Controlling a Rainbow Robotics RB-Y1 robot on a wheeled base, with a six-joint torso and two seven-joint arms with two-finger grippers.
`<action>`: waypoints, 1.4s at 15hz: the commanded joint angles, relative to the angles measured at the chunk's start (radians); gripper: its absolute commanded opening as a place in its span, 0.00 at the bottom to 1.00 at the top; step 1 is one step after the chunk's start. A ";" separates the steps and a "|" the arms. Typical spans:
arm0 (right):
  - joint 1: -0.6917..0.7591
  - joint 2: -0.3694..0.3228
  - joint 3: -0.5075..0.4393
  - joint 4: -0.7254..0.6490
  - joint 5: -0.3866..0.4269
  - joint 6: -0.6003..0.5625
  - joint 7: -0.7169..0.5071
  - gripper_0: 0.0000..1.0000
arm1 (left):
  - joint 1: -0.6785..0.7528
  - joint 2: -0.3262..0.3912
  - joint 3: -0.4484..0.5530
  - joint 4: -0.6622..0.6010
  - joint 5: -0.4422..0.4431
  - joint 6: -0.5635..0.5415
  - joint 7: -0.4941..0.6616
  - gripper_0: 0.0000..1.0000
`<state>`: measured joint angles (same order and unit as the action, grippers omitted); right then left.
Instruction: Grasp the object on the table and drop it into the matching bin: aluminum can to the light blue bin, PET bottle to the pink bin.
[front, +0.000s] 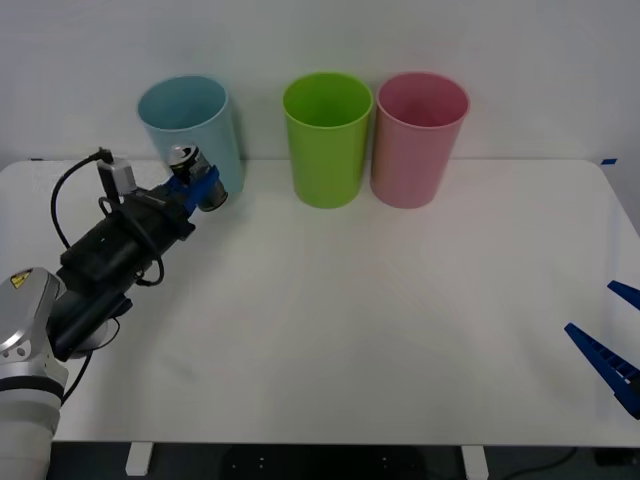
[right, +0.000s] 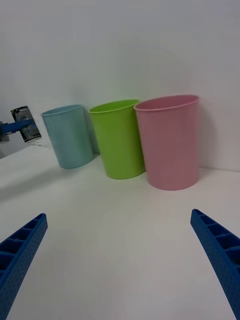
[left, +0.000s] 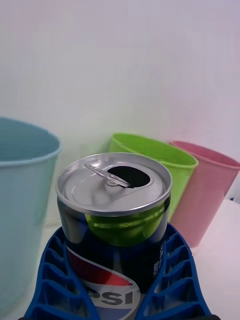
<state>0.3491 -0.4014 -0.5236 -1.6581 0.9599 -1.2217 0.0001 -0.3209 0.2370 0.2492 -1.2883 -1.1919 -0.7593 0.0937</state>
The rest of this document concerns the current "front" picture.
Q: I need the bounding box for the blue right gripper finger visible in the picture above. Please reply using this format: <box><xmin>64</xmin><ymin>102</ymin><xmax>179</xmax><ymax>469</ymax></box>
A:
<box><xmin>564</xmin><ymin>323</ymin><xmax>640</xmax><ymax>420</ymax></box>
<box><xmin>607</xmin><ymin>280</ymin><xmax>640</xmax><ymax>311</ymax></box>

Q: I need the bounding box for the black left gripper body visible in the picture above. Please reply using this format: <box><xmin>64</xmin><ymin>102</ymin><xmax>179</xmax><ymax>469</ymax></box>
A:
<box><xmin>59</xmin><ymin>184</ymin><xmax>197</xmax><ymax>297</ymax></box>

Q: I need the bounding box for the black drink can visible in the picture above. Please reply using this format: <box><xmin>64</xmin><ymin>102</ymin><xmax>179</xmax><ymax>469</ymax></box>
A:
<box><xmin>167</xmin><ymin>144</ymin><xmax>229</xmax><ymax>213</ymax></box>

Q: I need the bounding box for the pale blue plastic bin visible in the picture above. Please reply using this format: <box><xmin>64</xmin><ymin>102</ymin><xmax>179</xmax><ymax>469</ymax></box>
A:
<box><xmin>137</xmin><ymin>74</ymin><xmax>247</xmax><ymax>196</ymax></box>

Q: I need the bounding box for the green plastic bin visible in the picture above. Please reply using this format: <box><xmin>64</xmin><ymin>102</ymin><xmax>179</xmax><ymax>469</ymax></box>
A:
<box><xmin>281</xmin><ymin>71</ymin><xmax>375</xmax><ymax>210</ymax></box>

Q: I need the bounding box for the white table leg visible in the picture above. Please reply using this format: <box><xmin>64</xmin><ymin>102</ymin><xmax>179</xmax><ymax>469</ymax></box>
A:
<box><xmin>459</xmin><ymin>444</ymin><xmax>489</xmax><ymax>479</ymax></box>
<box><xmin>124</xmin><ymin>442</ymin><xmax>154</xmax><ymax>477</ymax></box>

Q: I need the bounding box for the pink plastic bin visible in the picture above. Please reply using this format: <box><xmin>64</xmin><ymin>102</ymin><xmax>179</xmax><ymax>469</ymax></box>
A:
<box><xmin>369</xmin><ymin>72</ymin><xmax>471</xmax><ymax>210</ymax></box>

